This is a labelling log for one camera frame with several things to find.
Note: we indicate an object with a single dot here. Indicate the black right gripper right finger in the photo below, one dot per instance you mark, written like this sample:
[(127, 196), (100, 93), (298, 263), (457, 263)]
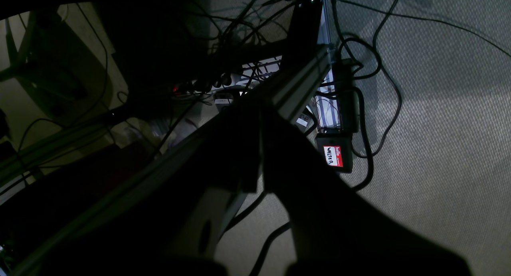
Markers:
[(336, 232)]

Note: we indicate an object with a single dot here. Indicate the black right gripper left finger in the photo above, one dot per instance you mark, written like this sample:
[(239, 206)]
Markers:
[(166, 220)]

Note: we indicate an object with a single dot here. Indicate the black power adapter with label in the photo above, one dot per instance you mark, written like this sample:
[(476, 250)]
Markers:
[(336, 150)]

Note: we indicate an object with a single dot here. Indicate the black power strip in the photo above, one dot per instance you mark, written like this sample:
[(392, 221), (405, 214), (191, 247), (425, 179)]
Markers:
[(248, 75)]

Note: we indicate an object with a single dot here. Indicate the aluminium table frame beam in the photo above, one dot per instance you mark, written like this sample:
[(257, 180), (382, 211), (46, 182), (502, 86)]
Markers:
[(287, 93)]

